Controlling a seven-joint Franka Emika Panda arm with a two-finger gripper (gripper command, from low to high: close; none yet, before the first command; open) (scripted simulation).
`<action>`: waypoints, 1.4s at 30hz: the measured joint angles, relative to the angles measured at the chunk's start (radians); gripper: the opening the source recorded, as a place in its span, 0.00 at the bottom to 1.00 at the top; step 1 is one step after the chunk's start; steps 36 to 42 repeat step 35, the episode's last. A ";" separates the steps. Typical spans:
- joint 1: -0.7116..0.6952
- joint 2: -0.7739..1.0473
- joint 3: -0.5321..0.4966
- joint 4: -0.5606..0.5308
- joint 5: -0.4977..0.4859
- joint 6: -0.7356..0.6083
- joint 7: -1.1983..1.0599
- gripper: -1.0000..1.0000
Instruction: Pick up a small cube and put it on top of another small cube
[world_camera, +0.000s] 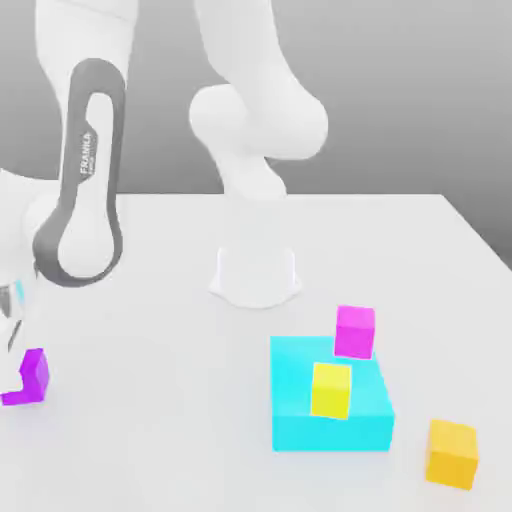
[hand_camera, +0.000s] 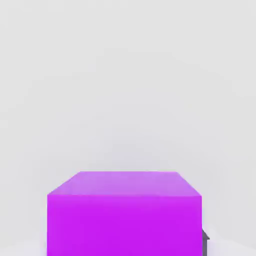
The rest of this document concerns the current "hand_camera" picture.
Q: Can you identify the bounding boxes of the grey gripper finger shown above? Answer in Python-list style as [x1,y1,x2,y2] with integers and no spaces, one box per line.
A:
[201,228,211,256]

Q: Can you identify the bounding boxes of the small purple cube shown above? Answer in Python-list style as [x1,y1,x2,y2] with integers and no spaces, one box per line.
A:
[46,170,203,256]

